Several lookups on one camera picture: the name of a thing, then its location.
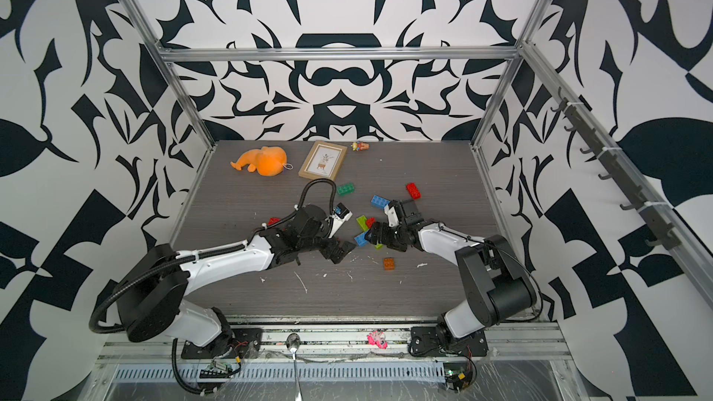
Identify blue lego brick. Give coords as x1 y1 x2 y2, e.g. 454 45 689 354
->
371 195 390 210
354 232 369 247

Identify lime lego brick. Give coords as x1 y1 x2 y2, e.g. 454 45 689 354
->
356 215 369 232

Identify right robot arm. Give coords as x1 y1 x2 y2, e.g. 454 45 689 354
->
365 200 540 341

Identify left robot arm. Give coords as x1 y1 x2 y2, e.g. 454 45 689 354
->
88 178 356 356

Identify dark green lego brick centre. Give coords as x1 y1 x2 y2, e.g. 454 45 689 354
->
337 183 356 196

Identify metal spoon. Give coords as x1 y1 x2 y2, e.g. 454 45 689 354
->
285 332 303 401

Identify small toy figure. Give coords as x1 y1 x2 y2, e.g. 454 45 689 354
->
351 142 369 151

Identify orange plush toy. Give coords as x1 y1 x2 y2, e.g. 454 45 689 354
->
230 147 292 176

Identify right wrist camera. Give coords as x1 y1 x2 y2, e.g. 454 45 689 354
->
384 202 400 228

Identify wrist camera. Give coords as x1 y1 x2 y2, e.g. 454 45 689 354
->
329 202 353 239
384 202 400 228

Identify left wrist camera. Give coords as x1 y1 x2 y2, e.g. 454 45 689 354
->
329 202 353 239

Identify wooden picture frame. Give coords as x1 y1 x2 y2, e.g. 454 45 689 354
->
298 141 347 181

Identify pink toy on rail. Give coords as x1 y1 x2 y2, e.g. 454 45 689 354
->
367 330 388 350

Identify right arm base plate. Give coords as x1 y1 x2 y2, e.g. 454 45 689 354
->
408 325 488 358

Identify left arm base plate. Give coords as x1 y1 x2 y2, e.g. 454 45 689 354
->
180 328 264 360

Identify wall hook rack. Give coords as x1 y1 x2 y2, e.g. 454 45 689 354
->
553 97 681 251

